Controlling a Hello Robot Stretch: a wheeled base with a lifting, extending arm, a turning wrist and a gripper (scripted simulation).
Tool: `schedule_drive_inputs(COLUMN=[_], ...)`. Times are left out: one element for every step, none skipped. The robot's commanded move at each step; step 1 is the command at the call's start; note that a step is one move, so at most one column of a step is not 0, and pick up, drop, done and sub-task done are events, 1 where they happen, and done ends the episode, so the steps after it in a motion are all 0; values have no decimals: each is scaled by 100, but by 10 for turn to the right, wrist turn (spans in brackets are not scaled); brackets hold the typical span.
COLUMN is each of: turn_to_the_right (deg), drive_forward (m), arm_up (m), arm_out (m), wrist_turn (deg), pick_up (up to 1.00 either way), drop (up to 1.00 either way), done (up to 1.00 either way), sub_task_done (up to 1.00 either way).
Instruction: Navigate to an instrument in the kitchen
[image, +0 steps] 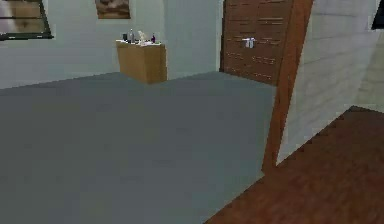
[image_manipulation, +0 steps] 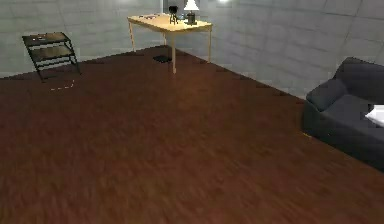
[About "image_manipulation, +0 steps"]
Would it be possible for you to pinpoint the black round floor object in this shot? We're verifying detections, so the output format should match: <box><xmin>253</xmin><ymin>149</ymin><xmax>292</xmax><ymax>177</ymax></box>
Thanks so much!
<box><xmin>152</xmin><ymin>54</ymin><xmax>173</xmax><ymax>64</ymax></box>

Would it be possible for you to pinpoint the light wooden table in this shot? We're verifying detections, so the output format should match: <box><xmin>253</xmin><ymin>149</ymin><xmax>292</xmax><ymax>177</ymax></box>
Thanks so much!
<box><xmin>127</xmin><ymin>13</ymin><xmax>214</xmax><ymax>75</ymax></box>

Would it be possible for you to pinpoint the white shade table lamp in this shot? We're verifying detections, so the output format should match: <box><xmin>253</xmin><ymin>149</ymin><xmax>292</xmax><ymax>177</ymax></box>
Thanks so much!
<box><xmin>183</xmin><ymin>0</ymin><xmax>200</xmax><ymax>26</ymax></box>

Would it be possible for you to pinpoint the black round desk ornament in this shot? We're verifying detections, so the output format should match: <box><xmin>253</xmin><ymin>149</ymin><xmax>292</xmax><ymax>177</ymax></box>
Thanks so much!
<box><xmin>168</xmin><ymin>5</ymin><xmax>179</xmax><ymax>26</ymax></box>

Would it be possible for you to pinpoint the dark grey sofa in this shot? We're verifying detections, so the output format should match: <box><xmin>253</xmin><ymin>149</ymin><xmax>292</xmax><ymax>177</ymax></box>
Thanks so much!
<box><xmin>302</xmin><ymin>56</ymin><xmax>384</xmax><ymax>173</ymax></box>

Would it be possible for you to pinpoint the dark shelf rack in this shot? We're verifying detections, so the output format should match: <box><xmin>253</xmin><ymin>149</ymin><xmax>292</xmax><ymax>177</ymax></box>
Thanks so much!
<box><xmin>21</xmin><ymin>31</ymin><xmax>82</xmax><ymax>83</ymax></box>

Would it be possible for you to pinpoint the white pillow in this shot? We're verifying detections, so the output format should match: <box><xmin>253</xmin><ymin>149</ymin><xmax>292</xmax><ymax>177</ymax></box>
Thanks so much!
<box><xmin>364</xmin><ymin>104</ymin><xmax>384</xmax><ymax>128</ymax></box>

